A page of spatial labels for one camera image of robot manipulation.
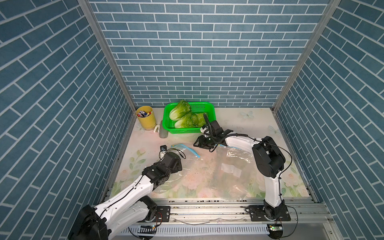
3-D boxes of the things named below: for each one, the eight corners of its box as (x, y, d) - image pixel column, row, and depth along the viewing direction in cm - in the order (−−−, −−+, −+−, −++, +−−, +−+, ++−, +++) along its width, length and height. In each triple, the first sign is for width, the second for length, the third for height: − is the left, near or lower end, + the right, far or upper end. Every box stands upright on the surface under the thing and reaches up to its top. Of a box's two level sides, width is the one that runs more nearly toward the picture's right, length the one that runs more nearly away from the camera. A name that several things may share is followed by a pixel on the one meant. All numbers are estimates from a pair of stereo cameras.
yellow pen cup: (138, 130, 107) (132, 118, 97) (142, 117, 115) (137, 105, 105) (154, 130, 107) (150, 118, 97) (157, 117, 115) (154, 105, 105)
